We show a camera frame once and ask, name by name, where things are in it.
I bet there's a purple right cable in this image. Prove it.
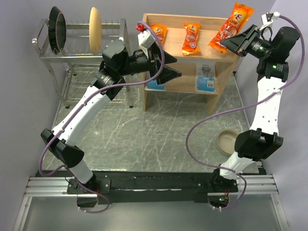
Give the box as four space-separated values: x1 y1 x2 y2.
186 14 306 209

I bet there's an orange razor pack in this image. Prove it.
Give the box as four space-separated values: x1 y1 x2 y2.
182 23 201 56
151 24 167 44
208 2 255 54

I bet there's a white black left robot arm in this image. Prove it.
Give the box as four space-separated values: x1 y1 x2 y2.
38 40 182 193

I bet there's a metal dish rack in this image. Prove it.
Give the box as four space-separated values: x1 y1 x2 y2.
32 19 130 109

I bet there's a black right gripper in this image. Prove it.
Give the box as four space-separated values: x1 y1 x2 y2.
219 24 272 60

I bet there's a beige ceramic bowl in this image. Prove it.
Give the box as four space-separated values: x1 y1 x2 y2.
217 128 240 156

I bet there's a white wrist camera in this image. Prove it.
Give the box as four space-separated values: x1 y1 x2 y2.
136 21 156 58
259 12 280 31

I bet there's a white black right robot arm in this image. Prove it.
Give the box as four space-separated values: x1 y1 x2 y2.
210 25 301 192

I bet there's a wooden two-tier shelf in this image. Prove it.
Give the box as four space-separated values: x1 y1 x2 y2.
138 13 244 116

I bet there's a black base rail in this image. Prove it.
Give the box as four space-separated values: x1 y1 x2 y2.
66 169 239 205

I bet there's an aluminium frame rail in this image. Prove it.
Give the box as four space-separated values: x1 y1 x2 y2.
15 175 282 231

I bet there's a black plate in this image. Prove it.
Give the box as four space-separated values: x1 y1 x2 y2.
48 6 66 54

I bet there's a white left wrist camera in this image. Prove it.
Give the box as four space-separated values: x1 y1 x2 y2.
136 21 156 58

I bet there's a beige wooden plate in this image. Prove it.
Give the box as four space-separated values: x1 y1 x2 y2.
89 7 102 54

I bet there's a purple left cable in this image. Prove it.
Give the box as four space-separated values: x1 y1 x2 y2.
38 21 166 214

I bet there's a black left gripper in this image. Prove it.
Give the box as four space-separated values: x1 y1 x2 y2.
118 41 182 85

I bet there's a blue razor blister pack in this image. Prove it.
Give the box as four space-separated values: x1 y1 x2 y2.
145 79 166 91
195 63 216 94

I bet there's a purple cable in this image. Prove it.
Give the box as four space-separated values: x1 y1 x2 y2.
186 14 306 209
38 21 166 214

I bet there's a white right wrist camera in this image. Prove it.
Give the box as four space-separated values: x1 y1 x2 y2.
259 12 280 31

